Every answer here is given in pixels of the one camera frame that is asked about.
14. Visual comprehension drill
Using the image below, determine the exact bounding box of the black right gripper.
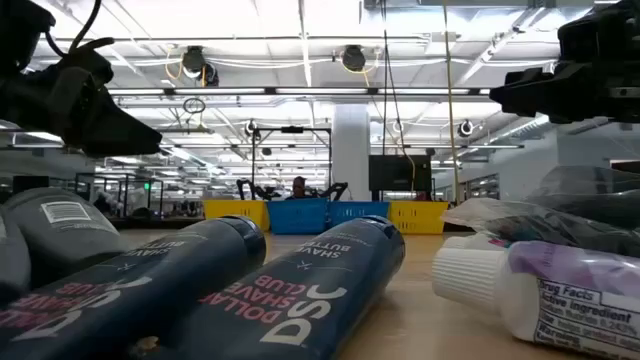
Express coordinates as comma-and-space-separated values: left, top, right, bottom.
489, 59, 640, 124

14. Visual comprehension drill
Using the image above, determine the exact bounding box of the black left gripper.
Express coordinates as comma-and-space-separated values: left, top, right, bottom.
0, 62, 164, 157

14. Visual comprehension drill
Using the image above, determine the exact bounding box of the clear plastic bag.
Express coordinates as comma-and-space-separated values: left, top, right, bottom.
441, 197, 640, 259

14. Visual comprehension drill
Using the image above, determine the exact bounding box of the dark blue shave butter tube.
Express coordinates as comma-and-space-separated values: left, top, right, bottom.
134, 214, 407, 360
0, 214, 268, 360

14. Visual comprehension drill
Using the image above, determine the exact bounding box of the white purple toothpaste tube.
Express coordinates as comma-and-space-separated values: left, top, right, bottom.
442, 231, 514, 251
432, 240, 640, 360

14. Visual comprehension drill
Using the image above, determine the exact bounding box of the yellow plastic basket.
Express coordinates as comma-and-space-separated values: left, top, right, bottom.
202, 199, 271, 233
388, 200, 450, 235

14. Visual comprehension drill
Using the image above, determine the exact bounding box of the black monitor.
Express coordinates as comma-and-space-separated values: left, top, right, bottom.
368, 154, 433, 193

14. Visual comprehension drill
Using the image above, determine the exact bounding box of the white building column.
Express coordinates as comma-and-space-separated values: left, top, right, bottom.
332, 103, 372, 202

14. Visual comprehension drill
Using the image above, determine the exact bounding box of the person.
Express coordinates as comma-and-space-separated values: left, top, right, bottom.
285, 175, 314, 201

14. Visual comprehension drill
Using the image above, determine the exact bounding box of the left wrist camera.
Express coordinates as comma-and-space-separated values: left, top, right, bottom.
57, 37, 116, 86

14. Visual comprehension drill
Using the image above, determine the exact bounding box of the yellow hanging cable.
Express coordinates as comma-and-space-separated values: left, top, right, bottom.
441, 0, 461, 206

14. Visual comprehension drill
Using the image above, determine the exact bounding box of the black hanging cable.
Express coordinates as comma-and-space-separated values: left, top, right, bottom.
380, 0, 391, 156

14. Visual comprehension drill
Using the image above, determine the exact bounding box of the black background camera rig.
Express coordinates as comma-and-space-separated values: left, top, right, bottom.
251, 125, 333, 201

